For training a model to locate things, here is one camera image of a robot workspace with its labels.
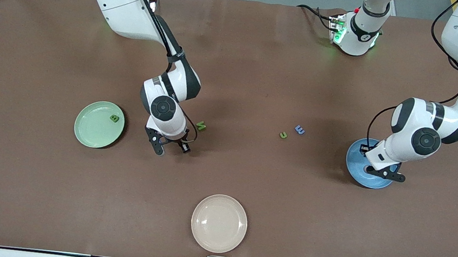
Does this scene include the blue round plate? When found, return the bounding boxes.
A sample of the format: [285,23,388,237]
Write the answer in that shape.
[343,135,401,191]

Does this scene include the brown table mat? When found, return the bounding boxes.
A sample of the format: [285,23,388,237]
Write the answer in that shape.
[0,0,458,257]

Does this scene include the beige round plate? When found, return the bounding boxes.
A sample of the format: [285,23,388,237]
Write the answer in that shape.
[188,191,251,257]

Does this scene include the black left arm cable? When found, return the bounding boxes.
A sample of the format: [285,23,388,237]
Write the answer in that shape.
[365,0,458,159]

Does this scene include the green round plate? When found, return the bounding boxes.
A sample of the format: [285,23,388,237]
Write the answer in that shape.
[72,99,127,152]

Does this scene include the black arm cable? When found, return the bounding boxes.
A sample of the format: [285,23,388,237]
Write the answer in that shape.
[113,0,212,144]
[365,0,458,159]

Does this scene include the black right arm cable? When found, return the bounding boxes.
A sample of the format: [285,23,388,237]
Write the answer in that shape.
[113,0,212,144]

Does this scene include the black base power cable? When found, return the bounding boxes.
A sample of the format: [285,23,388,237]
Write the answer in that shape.
[294,4,337,31]

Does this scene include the silver connector box green light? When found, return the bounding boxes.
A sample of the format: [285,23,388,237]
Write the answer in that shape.
[327,14,348,45]

